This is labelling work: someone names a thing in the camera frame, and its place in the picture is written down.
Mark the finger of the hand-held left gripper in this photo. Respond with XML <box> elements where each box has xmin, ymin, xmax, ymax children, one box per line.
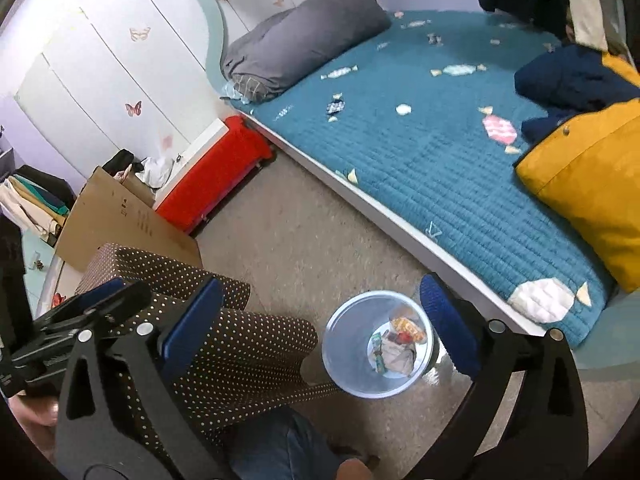
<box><xmin>50</xmin><ymin>278</ymin><xmax>127</xmax><ymax>318</ymax></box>
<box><xmin>35</xmin><ymin>282</ymin><xmax>152</xmax><ymax>346</ymax></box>

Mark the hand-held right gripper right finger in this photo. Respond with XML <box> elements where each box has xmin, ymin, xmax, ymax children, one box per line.
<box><xmin>419</xmin><ymin>274</ymin><xmax>589</xmax><ymax>480</ymax></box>

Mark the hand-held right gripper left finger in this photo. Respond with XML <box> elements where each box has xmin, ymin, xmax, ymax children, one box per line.
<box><xmin>54</xmin><ymin>276</ymin><xmax>236</xmax><ymax>480</ymax></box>

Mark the white plastic waste bin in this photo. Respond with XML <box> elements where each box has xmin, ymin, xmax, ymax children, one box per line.
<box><xmin>321</xmin><ymin>291</ymin><xmax>442</xmax><ymax>400</ymax></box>

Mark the person's left hand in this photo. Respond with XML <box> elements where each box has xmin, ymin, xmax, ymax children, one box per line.
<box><xmin>11</xmin><ymin>394</ymin><xmax>60</xmax><ymax>456</ymax></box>

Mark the orange snack wrapper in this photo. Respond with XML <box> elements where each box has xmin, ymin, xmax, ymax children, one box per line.
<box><xmin>390</xmin><ymin>316</ymin><xmax>427</xmax><ymax>345</ymax></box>

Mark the brown polka dot cloth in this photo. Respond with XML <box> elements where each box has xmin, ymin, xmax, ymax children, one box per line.
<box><xmin>75</xmin><ymin>242</ymin><xmax>351</xmax><ymax>466</ymax></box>

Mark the white crumpled paper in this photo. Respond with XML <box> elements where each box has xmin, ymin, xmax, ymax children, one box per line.
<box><xmin>382</xmin><ymin>342</ymin><xmax>417</xmax><ymax>377</ymax></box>

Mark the cardboard box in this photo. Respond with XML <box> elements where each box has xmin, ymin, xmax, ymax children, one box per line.
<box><xmin>54</xmin><ymin>166</ymin><xmax>203</xmax><ymax>272</ymax></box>

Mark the green white wrapper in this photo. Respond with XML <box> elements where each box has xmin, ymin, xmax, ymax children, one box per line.
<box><xmin>371</xmin><ymin>332</ymin><xmax>389</xmax><ymax>373</ymax></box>

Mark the stack of folded clothes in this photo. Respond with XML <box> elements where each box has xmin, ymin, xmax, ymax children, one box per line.
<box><xmin>0</xmin><ymin>167</ymin><xmax>77</xmax><ymax>242</ymax></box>

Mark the black cloth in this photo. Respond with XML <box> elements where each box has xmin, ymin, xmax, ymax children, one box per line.
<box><xmin>102</xmin><ymin>149</ymin><xmax>135</xmax><ymax>174</ymax></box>

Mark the white crumpled cloth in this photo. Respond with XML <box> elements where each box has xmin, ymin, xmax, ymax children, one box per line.
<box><xmin>135</xmin><ymin>156</ymin><xmax>174</xmax><ymax>187</ymax></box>

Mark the person's leg in jeans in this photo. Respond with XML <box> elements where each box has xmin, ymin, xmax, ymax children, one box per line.
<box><xmin>227</xmin><ymin>407</ymin><xmax>375</xmax><ymax>480</ymax></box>

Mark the red storage box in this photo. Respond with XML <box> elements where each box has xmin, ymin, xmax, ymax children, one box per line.
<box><xmin>152</xmin><ymin>116</ymin><xmax>276</xmax><ymax>235</ymax></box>

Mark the white flat board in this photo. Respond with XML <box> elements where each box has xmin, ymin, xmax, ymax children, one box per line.
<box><xmin>154</xmin><ymin>119</ymin><xmax>229</xmax><ymax>202</ymax></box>

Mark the teal candy print blanket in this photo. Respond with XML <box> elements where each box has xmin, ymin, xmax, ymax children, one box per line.
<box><xmin>245</xmin><ymin>7</ymin><xmax>621</xmax><ymax>351</ymax></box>

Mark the yellow cushion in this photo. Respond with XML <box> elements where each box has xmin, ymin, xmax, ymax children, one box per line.
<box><xmin>514</xmin><ymin>42</ymin><xmax>640</xmax><ymax>293</ymax></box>

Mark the white wardrobe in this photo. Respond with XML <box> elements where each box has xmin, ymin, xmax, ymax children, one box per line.
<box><xmin>15</xmin><ymin>0</ymin><xmax>212</xmax><ymax>171</ymax></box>

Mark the light blue crumpled cloth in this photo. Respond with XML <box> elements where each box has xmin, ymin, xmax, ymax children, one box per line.
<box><xmin>220</xmin><ymin>81</ymin><xmax>252</xmax><ymax>107</ymax></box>

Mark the grey pillow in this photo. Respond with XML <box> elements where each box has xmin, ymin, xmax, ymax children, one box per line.
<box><xmin>220</xmin><ymin>0</ymin><xmax>393</xmax><ymax>104</ymax></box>

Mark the white bed frame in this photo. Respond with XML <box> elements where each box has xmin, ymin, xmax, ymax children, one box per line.
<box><xmin>187</xmin><ymin>0</ymin><xmax>640</xmax><ymax>383</ymax></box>

